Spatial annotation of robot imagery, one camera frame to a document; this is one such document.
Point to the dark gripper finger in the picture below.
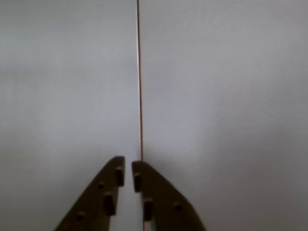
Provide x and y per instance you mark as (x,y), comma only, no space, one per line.
(96,202)
(166,199)

